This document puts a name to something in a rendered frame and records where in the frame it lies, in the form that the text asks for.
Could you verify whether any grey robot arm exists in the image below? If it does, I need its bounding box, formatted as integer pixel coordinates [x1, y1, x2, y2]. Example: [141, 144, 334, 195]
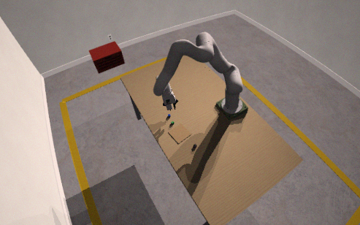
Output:
[153, 32, 243, 114]

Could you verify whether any brown flat mat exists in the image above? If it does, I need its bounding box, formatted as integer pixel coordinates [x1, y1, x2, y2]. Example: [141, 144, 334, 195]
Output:
[169, 124, 191, 143]

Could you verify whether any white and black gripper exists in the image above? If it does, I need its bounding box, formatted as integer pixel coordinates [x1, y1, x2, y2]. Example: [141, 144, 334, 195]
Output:
[162, 92, 178, 109]

